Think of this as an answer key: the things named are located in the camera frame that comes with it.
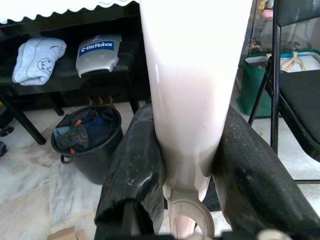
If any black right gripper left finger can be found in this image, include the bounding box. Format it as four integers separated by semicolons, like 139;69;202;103
93;102;167;240

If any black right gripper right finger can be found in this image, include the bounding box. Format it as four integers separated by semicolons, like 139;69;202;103
212;106;320;240

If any black plastic bucket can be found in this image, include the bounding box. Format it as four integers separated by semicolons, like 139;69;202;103
50;104;125;185

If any dark blue clothes bundle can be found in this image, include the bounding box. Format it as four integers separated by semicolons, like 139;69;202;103
53;107;118;154

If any green shopping bag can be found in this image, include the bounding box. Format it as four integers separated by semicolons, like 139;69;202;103
236;48;320;118

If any brown cardboard box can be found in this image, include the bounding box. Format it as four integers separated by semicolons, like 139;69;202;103
47;226;87;240

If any black folding chair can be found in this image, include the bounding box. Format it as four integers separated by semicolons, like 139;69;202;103
247;0;320;185

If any black low bench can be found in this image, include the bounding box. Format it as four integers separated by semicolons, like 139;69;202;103
0;14;151;146

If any silver BitRobot cover panel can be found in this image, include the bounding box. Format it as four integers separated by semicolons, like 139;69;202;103
75;34;123;79

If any light blue folded cloth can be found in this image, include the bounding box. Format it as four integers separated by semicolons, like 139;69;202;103
11;36;68;86

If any glass display cabinet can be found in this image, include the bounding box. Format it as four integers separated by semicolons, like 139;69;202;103
249;0;320;55

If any white scalloped table cover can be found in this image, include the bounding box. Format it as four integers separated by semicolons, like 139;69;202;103
0;0;140;25

